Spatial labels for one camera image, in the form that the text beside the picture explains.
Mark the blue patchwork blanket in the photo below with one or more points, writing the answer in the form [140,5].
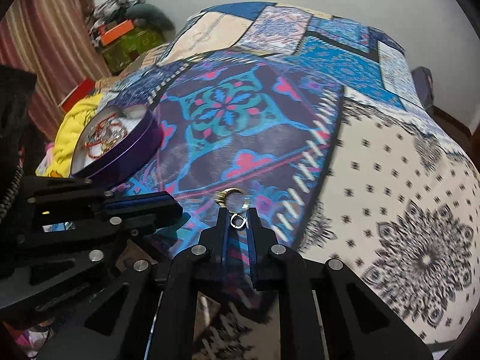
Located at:
[375,157]

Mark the red box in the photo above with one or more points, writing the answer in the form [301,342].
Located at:
[80,90]

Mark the grey bag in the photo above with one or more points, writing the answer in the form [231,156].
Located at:
[423,86]

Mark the yellow cloth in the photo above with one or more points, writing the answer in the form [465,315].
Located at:
[69,135]

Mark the dark grey-green bag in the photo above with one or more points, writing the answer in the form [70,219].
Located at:
[153,15]

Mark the pink cloth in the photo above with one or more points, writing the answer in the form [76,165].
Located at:
[47,157]

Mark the orange box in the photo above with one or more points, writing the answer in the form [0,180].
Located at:
[118,32]

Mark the purple heart-shaped tin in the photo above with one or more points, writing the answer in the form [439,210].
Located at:
[123,153]

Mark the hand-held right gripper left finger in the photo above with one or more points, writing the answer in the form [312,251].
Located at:
[225,232]

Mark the pile of printed bags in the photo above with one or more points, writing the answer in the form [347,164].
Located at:
[120,2]

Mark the striped brown curtain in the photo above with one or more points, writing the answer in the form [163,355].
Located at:
[48,15]

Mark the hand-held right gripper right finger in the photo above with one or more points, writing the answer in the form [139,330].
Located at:
[255,232]

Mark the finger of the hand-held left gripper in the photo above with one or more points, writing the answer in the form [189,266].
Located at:
[75,191]
[127,228]

